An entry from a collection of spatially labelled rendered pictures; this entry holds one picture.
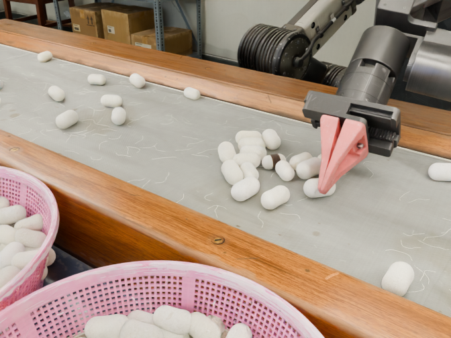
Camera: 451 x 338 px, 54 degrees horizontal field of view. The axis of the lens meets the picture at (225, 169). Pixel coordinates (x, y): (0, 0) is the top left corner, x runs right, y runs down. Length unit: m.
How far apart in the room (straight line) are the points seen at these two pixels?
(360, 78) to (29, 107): 0.52
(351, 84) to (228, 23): 2.69
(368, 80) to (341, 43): 2.27
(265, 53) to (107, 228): 0.64
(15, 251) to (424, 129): 0.52
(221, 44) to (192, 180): 2.75
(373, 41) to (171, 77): 0.41
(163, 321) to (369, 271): 0.19
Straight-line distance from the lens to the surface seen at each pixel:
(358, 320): 0.35
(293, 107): 0.70
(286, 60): 1.00
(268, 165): 0.54
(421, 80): 0.54
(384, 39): 0.54
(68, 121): 0.68
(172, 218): 0.42
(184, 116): 0.70
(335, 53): 2.81
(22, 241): 0.48
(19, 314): 0.37
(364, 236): 0.46
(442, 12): 0.61
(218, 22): 3.23
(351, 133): 0.47
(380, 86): 0.52
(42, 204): 0.50
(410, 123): 0.67
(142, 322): 0.37
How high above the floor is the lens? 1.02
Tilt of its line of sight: 30 degrees down
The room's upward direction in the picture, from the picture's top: straight up
